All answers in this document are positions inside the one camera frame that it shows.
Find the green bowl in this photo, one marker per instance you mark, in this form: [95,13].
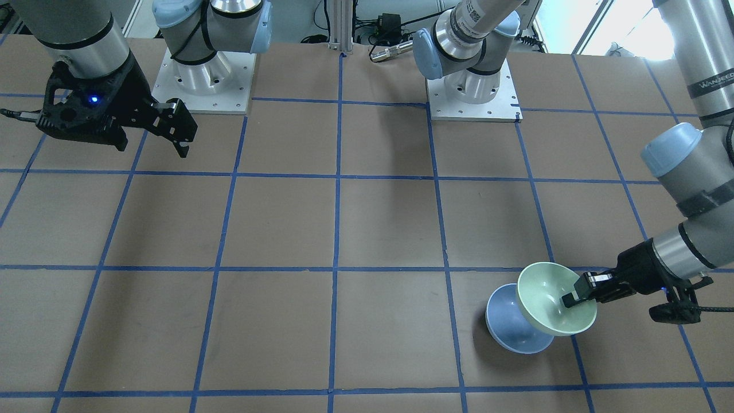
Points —
[540,289]

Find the black power brick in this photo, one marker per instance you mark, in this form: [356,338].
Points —
[388,30]

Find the aluminium frame post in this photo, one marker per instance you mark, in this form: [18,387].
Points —
[340,25]

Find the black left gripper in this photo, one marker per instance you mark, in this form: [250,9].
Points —
[637,265]

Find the silver metal cylinder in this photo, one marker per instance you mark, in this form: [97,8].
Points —
[391,52]

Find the blue bowl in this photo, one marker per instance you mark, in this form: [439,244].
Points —
[508,326]

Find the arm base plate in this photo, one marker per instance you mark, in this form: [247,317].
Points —
[467,96]
[220,86]

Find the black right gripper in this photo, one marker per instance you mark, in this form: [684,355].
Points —
[133,87]

